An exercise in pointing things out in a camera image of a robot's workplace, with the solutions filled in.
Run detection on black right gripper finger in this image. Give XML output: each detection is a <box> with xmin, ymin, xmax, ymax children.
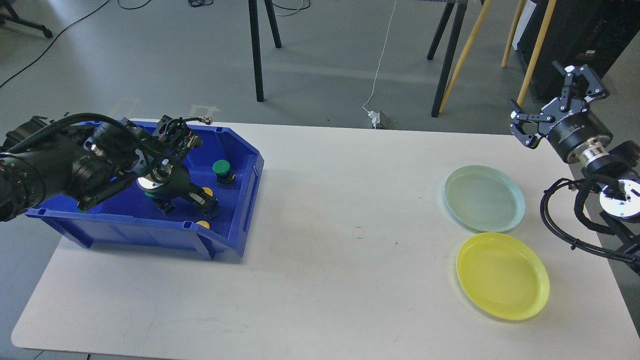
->
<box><xmin>508</xmin><ymin>99</ymin><xmax>553</xmax><ymax>150</ymax></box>
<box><xmin>551</xmin><ymin>61</ymin><xmax>610</xmax><ymax>112</ymax></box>

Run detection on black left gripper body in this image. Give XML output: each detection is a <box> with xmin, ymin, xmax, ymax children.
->
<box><xmin>135</xmin><ymin>164</ymin><xmax>191</xmax><ymax>199</ymax></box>

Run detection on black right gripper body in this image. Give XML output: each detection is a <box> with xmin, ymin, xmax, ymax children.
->
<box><xmin>542</xmin><ymin>98</ymin><xmax>613</xmax><ymax>164</ymax></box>

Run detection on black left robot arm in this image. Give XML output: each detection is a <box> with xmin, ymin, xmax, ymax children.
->
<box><xmin>0</xmin><ymin>112</ymin><xmax>220</xmax><ymax>222</ymax></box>

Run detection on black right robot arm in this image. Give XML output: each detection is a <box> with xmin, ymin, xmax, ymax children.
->
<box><xmin>509</xmin><ymin>61</ymin><xmax>640</xmax><ymax>274</ymax></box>

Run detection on yellow push button front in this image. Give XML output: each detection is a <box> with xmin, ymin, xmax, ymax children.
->
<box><xmin>196</xmin><ymin>219</ymin><xmax>211</xmax><ymax>230</ymax></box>

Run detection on light green plate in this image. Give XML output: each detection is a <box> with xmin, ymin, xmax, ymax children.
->
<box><xmin>443</xmin><ymin>165</ymin><xmax>526</xmax><ymax>233</ymax></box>

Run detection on yellow plate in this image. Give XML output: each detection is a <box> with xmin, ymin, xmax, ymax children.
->
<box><xmin>455</xmin><ymin>232</ymin><xmax>551</xmax><ymax>321</ymax></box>

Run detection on blue plastic bin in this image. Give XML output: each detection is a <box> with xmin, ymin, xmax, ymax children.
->
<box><xmin>25</xmin><ymin>125</ymin><xmax>265</xmax><ymax>260</ymax></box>

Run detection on black cabinet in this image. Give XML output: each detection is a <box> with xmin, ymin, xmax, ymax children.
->
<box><xmin>527</xmin><ymin>0</ymin><xmax>640</xmax><ymax>101</ymax></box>

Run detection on wooden easel legs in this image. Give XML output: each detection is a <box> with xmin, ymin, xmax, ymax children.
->
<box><xmin>439</xmin><ymin>0</ymin><xmax>527</xmax><ymax>115</ymax></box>

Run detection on black easel legs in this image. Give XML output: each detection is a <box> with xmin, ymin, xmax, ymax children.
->
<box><xmin>427</xmin><ymin>0</ymin><xmax>468</xmax><ymax>118</ymax></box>

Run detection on white power plug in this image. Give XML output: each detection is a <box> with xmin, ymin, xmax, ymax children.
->
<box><xmin>367</xmin><ymin>110</ymin><xmax>393</xmax><ymax>130</ymax></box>

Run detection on black tripod stand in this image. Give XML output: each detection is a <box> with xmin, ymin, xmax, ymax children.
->
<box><xmin>247</xmin><ymin>0</ymin><xmax>282</xmax><ymax>103</ymax></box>

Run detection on black floor cable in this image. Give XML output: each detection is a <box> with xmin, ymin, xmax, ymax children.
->
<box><xmin>0</xmin><ymin>0</ymin><xmax>111</xmax><ymax>88</ymax></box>

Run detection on white floor cable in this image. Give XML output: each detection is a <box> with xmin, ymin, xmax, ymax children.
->
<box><xmin>363</xmin><ymin>0</ymin><xmax>398</xmax><ymax>113</ymax></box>

